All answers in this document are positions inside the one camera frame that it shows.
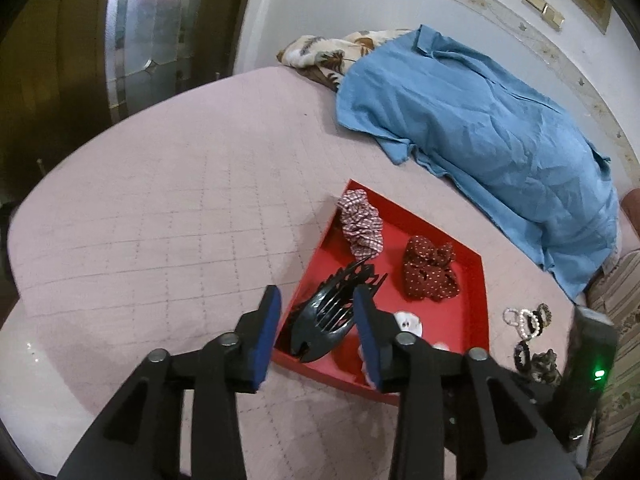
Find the wooden door with glass panel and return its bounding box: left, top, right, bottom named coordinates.
left=0, top=0, right=261, bottom=311

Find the white pearl bracelet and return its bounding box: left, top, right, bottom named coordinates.
left=516, top=309, right=543, bottom=341

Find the black hair claw clip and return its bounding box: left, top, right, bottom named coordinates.
left=287, top=256, right=388, bottom=363

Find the plain black hair tie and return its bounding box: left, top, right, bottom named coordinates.
left=514, top=340, right=538, bottom=373

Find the red polka dot scrunchie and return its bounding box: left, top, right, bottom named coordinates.
left=402, top=235, right=460, bottom=303

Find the red tray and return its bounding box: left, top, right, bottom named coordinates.
left=271, top=178, right=490, bottom=407

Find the plaid scrunchie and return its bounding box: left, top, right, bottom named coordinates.
left=336, top=189, right=385, bottom=261

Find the white cherry print scrunchie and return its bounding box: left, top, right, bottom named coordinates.
left=357, top=310, right=451, bottom=386

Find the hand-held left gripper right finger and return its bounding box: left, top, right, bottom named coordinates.
left=352, top=285, right=583, bottom=480

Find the striped pillow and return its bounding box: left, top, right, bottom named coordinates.
left=582, top=250, right=640, bottom=480

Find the blue shirt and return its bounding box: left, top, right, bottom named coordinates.
left=336, top=24, right=621, bottom=303

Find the reddish brown pillow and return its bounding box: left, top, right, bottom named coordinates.
left=620, top=192, right=640, bottom=251

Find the dark sheer floral scrunchie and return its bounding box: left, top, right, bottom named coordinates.
left=530, top=349, right=563, bottom=386

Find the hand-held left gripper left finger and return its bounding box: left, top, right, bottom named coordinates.
left=57, top=285, right=283, bottom=480

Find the floral print cloth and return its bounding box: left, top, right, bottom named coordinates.
left=277, top=29, right=416, bottom=93

